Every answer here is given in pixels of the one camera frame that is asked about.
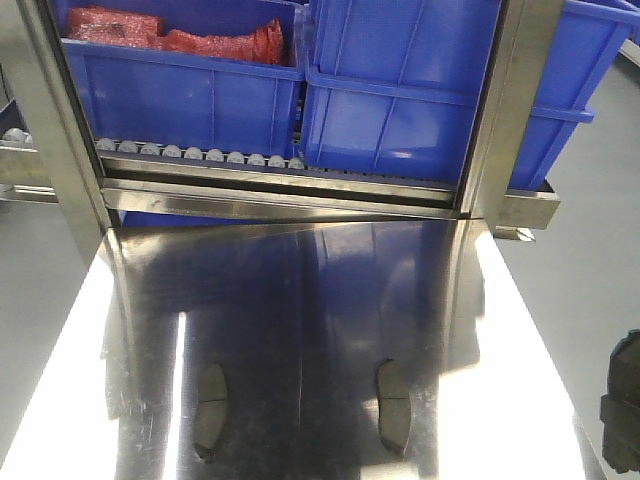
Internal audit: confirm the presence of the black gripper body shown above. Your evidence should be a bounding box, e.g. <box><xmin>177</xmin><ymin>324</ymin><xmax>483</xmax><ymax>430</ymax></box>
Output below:
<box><xmin>600</xmin><ymin>330</ymin><xmax>639</xmax><ymax>474</ymax></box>

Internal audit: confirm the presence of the centre right grey brake pad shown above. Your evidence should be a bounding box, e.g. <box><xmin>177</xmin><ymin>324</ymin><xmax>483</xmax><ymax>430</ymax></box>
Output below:
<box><xmin>376</xmin><ymin>359</ymin><xmax>412</xmax><ymax>456</ymax></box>

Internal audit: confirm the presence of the grey brake pad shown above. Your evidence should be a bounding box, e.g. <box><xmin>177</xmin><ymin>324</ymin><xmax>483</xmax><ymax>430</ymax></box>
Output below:
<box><xmin>376</xmin><ymin>359</ymin><xmax>412</xmax><ymax>456</ymax></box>
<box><xmin>192</xmin><ymin>363</ymin><xmax>229</xmax><ymax>462</ymax></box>

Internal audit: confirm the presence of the centre left grey brake pad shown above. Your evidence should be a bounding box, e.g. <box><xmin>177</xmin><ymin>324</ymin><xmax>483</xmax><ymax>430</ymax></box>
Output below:
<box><xmin>192</xmin><ymin>363</ymin><xmax>229</xmax><ymax>462</ymax></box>

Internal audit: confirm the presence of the right blue plastic bin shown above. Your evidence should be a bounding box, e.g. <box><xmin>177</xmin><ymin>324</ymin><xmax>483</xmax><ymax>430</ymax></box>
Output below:
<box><xmin>301</xmin><ymin>1</ymin><xmax>639</xmax><ymax>190</ymax></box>

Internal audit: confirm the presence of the blue plastic bin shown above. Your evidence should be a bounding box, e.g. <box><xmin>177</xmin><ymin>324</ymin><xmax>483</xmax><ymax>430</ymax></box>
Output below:
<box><xmin>50</xmin><ymin>1</ymin><xmax>304</xmax><ymax>155</ymax></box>
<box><xmin>301</xmin><ymin>1</ymin><xmax>639</xmax><ymax>190</ymax></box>

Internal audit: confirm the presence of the white roller wheel row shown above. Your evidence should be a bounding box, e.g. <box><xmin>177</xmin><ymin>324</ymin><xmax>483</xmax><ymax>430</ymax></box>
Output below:
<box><xmin>95</xmin><ymin>137</ymin><xmax>306</xmax><ymax>170</ymax></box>

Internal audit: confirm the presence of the left blue plastic bin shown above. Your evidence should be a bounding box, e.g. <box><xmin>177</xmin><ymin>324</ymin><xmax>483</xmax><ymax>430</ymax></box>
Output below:
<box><xmin>50</xmin><ymin>1</ymin><xmax>304</xmax><ymax>155</ymax></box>

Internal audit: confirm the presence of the red bubble wrap bag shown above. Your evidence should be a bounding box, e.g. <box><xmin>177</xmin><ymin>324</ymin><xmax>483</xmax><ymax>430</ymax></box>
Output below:
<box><xmin>66</xmin><ymin>5</ymin><xmax>286</xmax><ymax>66</ymax></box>

